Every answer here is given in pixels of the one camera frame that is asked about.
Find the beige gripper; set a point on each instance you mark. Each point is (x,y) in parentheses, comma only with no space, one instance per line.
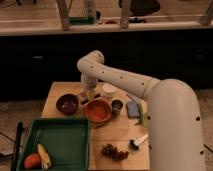
(89,93)

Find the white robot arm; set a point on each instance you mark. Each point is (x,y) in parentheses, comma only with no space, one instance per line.
(173,113)

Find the orange bowl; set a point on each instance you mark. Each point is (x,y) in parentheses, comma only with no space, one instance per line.
(98,111)

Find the dark purple bowl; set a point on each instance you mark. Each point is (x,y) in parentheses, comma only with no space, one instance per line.
(67,104)

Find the white round cup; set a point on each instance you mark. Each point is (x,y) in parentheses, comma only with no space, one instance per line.
(108,90)

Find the small metal cup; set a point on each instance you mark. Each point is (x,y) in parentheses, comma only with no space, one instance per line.
(117,106)

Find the grey folded cloth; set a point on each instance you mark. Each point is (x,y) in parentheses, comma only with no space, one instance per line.
(134,98)

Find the green plastic tray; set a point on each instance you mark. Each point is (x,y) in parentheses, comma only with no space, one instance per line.
(65,140)

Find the green pear toy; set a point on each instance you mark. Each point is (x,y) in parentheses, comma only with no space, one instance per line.
(142,116)

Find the purple grape bunch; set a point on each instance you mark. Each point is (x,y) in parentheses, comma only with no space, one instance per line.
(112,152)

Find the black bar beside tray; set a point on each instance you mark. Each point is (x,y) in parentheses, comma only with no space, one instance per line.
(17,145)

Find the orange tomato toy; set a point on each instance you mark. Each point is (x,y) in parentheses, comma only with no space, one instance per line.
(32,161)

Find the white handled brush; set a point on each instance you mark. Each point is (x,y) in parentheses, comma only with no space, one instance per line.
(135,143)

